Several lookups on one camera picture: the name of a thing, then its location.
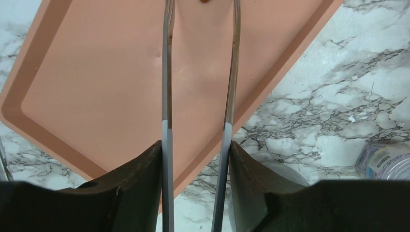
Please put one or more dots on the pink dessert tray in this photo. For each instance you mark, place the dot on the pink dessert tray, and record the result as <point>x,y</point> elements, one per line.
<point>86,85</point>

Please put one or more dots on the dark blue-green ceramic mug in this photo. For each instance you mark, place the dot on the dark blue-green ceramic mug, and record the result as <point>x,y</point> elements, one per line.
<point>287,172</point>

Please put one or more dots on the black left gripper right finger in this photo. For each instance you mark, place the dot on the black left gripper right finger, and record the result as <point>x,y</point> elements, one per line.
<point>264,201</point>

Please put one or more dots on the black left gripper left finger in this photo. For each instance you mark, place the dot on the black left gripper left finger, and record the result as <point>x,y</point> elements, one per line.
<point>125,199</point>

